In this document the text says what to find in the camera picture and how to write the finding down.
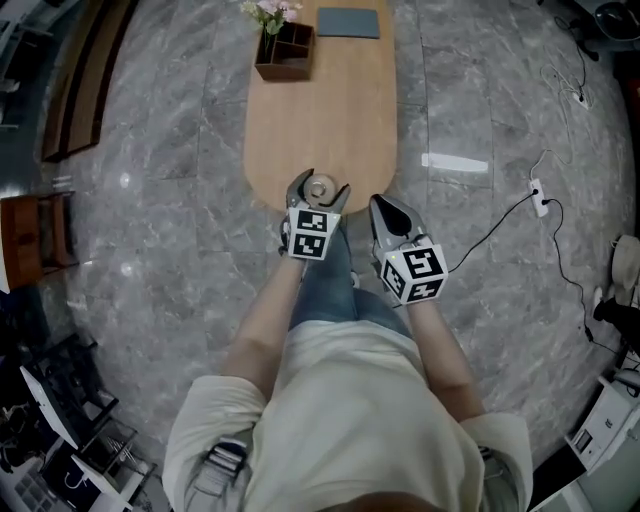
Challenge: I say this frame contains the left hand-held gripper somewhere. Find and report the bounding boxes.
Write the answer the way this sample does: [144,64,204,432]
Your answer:
[279,168,352,262]

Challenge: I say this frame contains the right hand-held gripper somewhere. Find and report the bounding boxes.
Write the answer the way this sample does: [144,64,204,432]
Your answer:
[368,193,448,305]

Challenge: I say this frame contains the person's right forearm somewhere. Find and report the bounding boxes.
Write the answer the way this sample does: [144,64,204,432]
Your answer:
[403,298,487,418]

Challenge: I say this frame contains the person's left forearm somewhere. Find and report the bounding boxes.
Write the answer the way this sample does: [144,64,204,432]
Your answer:
[221,255,307,401]

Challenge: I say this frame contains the person's blue jeans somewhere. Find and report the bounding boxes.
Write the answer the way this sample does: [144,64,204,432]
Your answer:
[287,219,412,337]

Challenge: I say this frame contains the brown wooden organizer box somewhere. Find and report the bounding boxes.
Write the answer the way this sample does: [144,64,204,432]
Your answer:
[254,21,316,83]

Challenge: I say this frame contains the white power strip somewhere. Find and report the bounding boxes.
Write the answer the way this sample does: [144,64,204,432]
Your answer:
[529,178,551,219]

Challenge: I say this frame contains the grey notebook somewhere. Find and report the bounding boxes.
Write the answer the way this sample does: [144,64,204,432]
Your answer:
[316,6,382,41]

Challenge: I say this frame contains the pink flower bunch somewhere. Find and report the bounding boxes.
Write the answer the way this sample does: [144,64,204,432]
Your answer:
[239,0,304,57]

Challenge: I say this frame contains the person's cream t-shirt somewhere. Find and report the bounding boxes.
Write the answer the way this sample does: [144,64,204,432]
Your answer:
[161,319,534,512]

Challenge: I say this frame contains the beige bag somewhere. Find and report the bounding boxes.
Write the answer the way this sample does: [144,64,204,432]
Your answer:
[610,233,640,303]

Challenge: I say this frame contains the brown wooden shelf unit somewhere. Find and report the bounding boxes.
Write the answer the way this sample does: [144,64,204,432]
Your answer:
[41,0,137,163]

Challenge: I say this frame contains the brown wooden cabinet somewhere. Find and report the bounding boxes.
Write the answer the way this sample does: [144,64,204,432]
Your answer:
[0,191,80,293]

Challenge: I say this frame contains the white machine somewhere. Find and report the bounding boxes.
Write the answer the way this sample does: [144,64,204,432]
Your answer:
[563,374,640,476]

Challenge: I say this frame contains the black office chair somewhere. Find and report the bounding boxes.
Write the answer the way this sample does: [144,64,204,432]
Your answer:
[595,0,640,40]

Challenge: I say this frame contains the white flat box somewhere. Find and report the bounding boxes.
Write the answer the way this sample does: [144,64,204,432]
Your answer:
[19,364,81,451]

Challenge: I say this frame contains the black power cable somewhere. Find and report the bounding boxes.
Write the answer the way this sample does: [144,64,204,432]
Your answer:
[446,192,535,274]

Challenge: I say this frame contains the white cable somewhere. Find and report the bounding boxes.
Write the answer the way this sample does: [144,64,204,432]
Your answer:
[529,47,597,182]

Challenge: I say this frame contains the grey harness strap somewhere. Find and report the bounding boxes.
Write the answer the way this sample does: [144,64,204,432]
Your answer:
[192,436,248,498]

